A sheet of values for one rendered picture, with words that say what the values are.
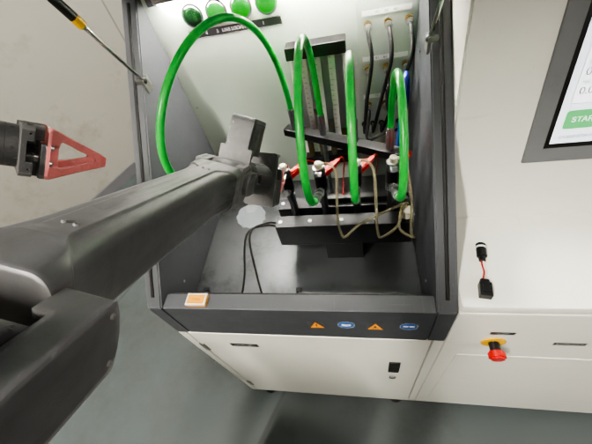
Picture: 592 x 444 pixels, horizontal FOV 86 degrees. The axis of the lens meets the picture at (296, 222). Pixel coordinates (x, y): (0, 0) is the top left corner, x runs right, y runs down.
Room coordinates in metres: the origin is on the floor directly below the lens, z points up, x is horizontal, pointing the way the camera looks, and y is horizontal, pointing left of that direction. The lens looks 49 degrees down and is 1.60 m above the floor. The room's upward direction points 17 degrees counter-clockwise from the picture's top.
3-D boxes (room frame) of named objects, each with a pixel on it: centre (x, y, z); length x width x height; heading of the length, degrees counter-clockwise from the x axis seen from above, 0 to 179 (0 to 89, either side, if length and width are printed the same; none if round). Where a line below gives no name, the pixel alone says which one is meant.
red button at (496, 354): (0.15, -0.35, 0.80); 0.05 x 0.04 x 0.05; 72
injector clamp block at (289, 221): (0.52, -0.12, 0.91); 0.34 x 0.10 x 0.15; 72
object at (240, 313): (0.34, 0.07, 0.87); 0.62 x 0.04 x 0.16; 72
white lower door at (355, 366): (0.32, 0.08, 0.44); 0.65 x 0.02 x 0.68; 72
